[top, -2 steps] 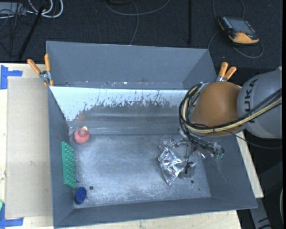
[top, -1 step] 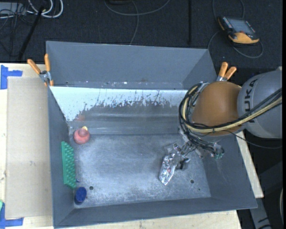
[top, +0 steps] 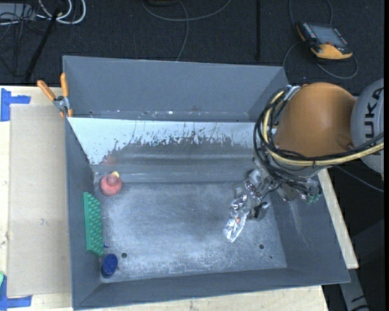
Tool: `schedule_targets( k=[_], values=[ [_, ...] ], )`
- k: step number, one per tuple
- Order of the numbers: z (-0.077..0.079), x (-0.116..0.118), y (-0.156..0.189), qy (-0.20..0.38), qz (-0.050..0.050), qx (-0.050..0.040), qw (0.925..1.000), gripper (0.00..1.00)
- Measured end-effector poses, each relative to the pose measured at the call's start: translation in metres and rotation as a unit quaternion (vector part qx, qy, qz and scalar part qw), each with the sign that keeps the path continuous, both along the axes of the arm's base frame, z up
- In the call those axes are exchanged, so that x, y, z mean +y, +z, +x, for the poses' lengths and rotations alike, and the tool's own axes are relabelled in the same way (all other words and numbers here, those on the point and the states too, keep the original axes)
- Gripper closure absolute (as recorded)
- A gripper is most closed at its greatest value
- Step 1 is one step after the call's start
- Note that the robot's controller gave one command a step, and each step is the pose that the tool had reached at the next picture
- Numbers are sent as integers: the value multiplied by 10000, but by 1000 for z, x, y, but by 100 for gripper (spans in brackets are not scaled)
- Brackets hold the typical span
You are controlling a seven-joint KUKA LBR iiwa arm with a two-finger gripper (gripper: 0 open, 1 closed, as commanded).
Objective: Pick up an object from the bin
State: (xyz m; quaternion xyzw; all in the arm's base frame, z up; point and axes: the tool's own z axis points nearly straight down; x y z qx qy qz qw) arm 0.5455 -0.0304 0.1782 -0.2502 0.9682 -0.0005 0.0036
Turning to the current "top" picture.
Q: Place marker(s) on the pale wood flat board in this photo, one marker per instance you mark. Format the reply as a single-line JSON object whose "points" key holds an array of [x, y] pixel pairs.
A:
{"points": [[35, 190]]}

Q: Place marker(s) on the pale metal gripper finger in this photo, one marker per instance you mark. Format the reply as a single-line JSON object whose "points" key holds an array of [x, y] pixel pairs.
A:
{"points": [[261, 210], [254, 178]]}

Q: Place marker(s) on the dark green flat block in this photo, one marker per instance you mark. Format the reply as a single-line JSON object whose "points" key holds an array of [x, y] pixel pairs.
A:
{"points": [[93, 223]]}

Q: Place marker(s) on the crumpled silver foil packet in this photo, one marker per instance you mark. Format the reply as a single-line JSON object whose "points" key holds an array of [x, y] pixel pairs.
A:
{"points": [[236, 223]]}

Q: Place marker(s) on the red toy fruit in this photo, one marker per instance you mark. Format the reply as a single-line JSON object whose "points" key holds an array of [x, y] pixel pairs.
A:
{"points": [[110, 184]]}

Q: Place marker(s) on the grey metal bin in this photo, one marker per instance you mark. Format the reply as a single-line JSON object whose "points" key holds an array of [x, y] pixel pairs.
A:
{"points": [[181, 232]]}

